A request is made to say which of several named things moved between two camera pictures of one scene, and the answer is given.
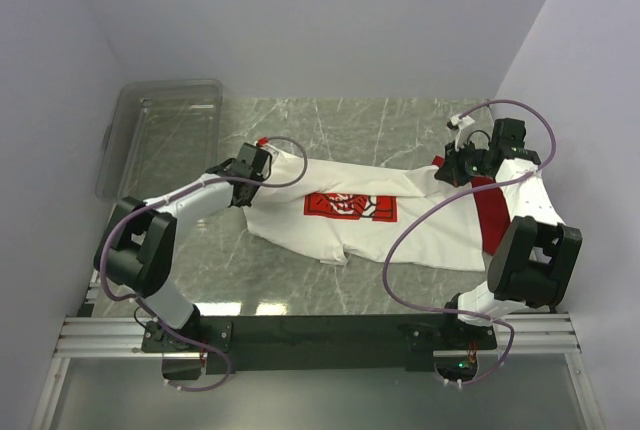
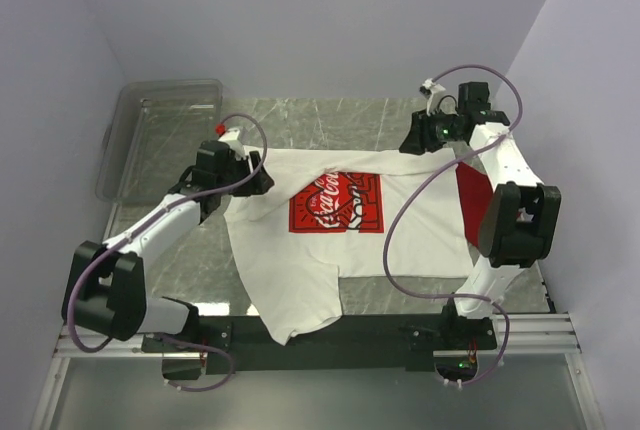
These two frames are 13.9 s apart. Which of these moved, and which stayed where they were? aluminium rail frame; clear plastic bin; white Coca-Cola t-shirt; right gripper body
Moved: right gripper body; white Coca-Cola t-shirt
Stayed: aluminium rail frame; clear plastic bin
